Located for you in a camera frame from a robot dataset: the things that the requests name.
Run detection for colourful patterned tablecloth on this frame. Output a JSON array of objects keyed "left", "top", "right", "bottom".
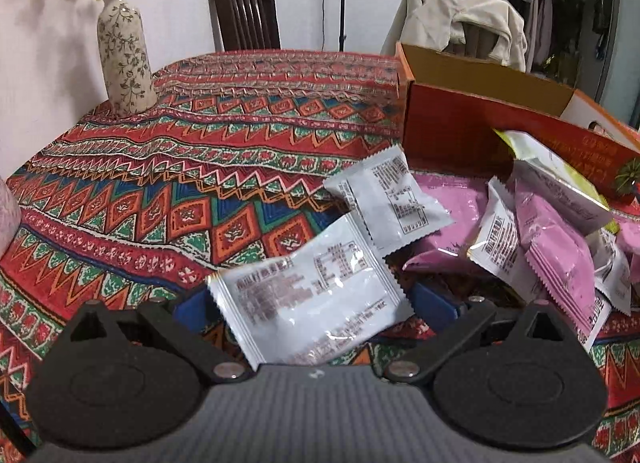
[{"left": 0, "top": 49, "right": 640, "bottom": 463}]

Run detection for yellow-green snack packet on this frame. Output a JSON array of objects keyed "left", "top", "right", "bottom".
[{"left": 492, "top": 129, "right": 621, "bottom": 236}]

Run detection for dusty pink hanging garments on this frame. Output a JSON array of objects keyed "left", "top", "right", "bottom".
[{"left": 527, "top": 0, "right": 556, "bottom": 64}]

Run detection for orange cardboard box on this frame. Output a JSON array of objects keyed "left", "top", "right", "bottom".
[{"left": 395, "top": 42, "right": 640, "bottom": 204}]

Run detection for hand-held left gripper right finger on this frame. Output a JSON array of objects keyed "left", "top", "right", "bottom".
[{"left": 382, "top": 282, "right": 575, "bottom": 386}]

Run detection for large pink snack packet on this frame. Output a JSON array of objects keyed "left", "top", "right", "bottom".
[{"left": 402, "top": 170, "right": 501, "bottom": 276}]

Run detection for dark wooden chair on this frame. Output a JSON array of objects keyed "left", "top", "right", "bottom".
[{"left": 207, "top": 0, "right": 282, "bottom": 52}]

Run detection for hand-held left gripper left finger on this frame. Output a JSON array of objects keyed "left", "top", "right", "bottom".
[{"left": 65, "top": 287, "right": 253, "bottom": 385}]

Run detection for floral ceramic vase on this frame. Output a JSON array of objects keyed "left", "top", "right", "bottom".
[{"left": 96, "top": 0, "right": 159, "bottom": 118}]

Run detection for small white snack packet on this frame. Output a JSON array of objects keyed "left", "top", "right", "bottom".
[{"left": 466, "top": 177, "right": 533, "bottom": 305}]

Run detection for brown wooden chair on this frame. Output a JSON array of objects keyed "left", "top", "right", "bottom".
[{"left": 452, "top": 20, "right": 501, "bottom": 61}]

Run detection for beige jacket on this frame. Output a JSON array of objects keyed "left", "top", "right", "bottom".
[{"left": 380, "top": 0, "right": 528, "bottom": 74}]

